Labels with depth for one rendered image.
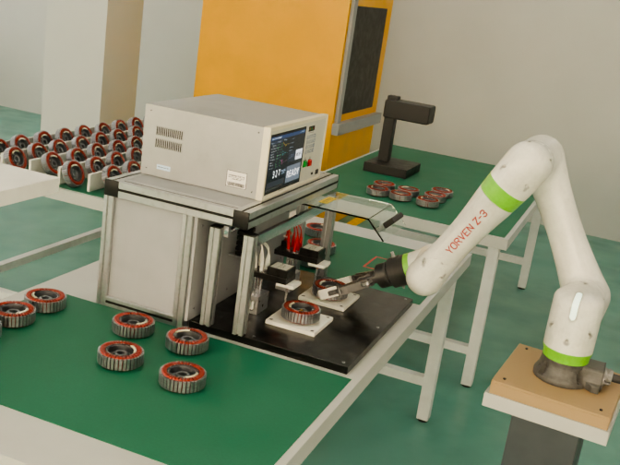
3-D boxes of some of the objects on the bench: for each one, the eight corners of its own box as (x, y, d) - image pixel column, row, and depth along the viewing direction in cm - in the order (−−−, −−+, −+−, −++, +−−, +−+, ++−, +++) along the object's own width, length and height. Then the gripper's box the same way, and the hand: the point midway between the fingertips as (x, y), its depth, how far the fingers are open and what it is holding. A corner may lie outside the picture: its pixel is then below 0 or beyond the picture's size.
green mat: (351, 379, 222) (351, 378, 222) (247, 494, 167) (247, 493, 167) (49, 289, 253) (49, 289, 253) (-123, 361, 198) (-123, 360, 198)
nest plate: (332, 320, 254) (333, 316, 253) (314, 337, 240) (314, 333, 240) (286, 307, 259) (286, 304, 258) (265, 323, 245) (265, 318, 245)
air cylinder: (267, 307, 257) (269, 290, 255) (256, 315, 250) (258, 297, 248) (252, 304, 258) (254, 286, 257) (240, 310, 252) (243, 292, 250)
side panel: (186, 325, 241) (197, 214, 233) (181, 328, 239) (192, 216, 230) (101, 300, 250) (110, 192, 242) (95, 303, 248) (103, 194, 239)
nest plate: (359, 298, 276) (359, 294, 275) (343, 312, 262) (343, 307, 262) (315, 286, 281) (315, 282, 280) (297, 299, 267) (298, 295, 267)
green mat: (459, 260, 339) (459, 260, 339) (419, 304, 284) (419, 304, 284) (244, 208, 370) (244, 208, 370) (170, 239, 315) (170, 239, 314)
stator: (101, 330, 230) (102, 316, 229) (131, 319, 239) (132, 306, 238) (134, 343, 225) (135, 330, 224) (162, 332, 234) (163, 319, 233)
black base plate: (411, 304, 283) (412, 298, 282) (346, 375, 225) (348, 366, 224) (280, 270, 298) (281, 264, 297) (187, 327, 240) (188, 319, 240)
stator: (351, 294, 274) (353, 283, 273) (339, 304, 264) (341, 292, 263) (319, 286, 278) (320, 275, 277) (306, 295, 268) (307, 284, 267)
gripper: (398, 252, 272) (335, 269, 281) (375, 271, 251) (307, 289, 260) (405, 275, 273) (342, 292, 282) (383, 295, 252) (315, 312, 261)
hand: (330, 289), depth 270 cm, fingers closed on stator, 11 cm apart
